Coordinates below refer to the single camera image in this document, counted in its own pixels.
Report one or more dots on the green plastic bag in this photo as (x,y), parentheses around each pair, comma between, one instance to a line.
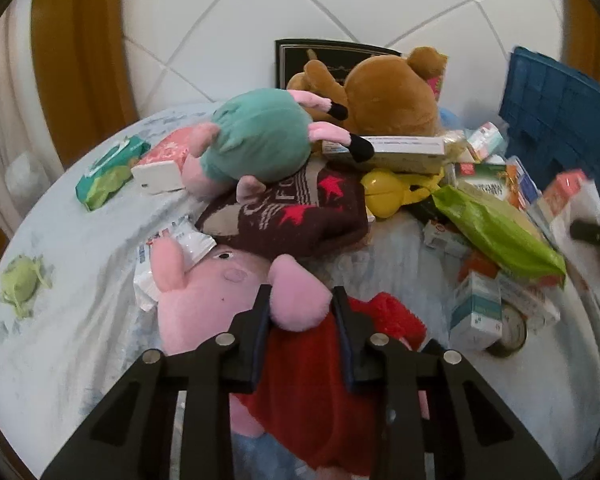
(495,235)

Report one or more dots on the red green box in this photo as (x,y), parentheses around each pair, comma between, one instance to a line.
(480,172)

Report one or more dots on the small teal white box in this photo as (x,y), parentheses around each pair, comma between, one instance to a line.
(487,140)

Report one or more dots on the white barcode plastic packet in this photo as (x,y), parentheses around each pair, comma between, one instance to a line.
(190,240)

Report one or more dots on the white medicine box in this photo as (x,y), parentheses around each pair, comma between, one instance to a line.
(530,300)
(445,237)

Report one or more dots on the blue plastic crate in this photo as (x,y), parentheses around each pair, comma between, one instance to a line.
(565,110)

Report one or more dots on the white curtain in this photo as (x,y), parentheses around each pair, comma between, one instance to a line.
(5,85)

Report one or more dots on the flat white box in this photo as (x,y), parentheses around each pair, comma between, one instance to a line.
(157,177)

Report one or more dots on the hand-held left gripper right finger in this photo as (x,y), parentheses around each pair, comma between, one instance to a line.
(347,350)

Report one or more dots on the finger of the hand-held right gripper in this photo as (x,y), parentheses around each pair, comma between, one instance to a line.
(595,232)

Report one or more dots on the round metal tin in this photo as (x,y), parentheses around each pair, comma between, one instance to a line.
(512,332)

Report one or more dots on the yellow plastic toy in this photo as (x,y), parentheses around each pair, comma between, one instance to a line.
(385,192)

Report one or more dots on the small blue white box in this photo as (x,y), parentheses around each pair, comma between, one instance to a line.
(522,180)

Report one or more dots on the green wet wipes pack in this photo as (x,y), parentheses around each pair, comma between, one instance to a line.
(105,175)

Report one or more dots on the pink tissue pack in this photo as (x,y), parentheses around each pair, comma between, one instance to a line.
(172,147)

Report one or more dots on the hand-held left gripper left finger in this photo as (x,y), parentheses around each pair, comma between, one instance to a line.
(257,345)

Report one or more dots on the black framed box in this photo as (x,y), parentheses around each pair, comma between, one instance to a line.
(290,60)

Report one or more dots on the dark knitted cloth red stars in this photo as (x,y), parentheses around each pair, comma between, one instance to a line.
(280,215)

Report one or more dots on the pig plush with red dress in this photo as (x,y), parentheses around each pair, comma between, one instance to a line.
(205,300)

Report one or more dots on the yellow cardboard box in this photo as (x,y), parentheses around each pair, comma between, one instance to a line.
(420,162)

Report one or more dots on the pig plush with teal dress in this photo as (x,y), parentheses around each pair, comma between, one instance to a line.
(260,130)

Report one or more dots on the brown teddy bear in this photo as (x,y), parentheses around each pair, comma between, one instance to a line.
(390,100)

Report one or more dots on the orange white carton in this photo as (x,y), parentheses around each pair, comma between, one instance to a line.
(565,190)

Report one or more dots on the tall teal white box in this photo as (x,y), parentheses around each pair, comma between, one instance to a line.
(475,310)

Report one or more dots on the long white box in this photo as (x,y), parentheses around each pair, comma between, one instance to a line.
(405,145)

